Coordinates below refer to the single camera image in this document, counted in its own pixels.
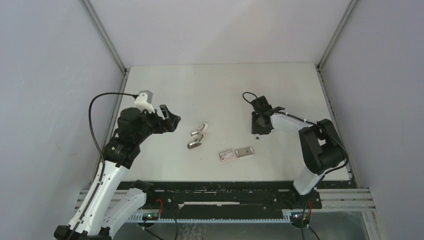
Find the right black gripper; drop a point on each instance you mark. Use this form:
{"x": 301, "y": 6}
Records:
{"x": 257, "y": 130}

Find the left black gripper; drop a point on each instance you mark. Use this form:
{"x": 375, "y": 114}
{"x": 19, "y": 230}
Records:
{"x": 172, "y": 120}

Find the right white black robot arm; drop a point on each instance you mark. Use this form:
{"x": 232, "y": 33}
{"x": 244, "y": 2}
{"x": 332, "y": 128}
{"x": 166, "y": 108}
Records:
{"x": 321, "y": 147}

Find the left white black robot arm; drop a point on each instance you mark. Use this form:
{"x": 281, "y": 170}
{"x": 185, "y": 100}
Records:
{"x": 94, "y": 220}

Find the left green circuit board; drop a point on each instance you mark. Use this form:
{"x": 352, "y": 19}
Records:
{"x": 150, "y": 217}

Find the green circuit board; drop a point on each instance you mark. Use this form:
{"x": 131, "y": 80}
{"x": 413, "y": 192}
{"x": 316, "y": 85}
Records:
{"x": 299, "y": 218}
{"x": 150, "y": 217}

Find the right green circuit board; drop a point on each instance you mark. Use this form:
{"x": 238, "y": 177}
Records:
{"x": 299, "y": 218}

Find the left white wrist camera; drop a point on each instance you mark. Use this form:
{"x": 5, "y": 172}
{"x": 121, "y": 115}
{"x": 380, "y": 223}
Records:
{"x": 143, "y": 102}

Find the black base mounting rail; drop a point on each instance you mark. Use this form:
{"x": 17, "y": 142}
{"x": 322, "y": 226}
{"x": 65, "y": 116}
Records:
{"x": 229, "y": 199}

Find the white slotted cable duct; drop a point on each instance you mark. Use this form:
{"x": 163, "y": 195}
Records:
{"x": 283, "y": 217}

